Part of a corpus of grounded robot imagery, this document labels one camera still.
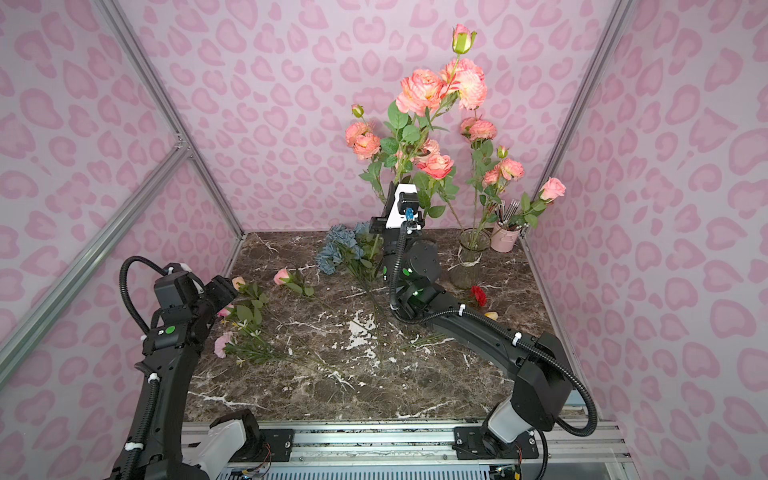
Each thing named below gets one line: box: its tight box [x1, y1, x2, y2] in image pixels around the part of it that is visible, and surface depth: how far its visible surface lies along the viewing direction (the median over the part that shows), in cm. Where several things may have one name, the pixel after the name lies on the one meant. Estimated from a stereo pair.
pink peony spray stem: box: [460, 117, 524, 241], surface depth 87 cm
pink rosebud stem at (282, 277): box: [273, 268, 314, 296], surface depth 104 cm
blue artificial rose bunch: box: [315, 222, 384, 283], surface depth 108 cm
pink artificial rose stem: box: [510, 177, 567, 229], surface depth 74 cm
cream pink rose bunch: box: [380, 24, 489, 196], surface depth 44 cm
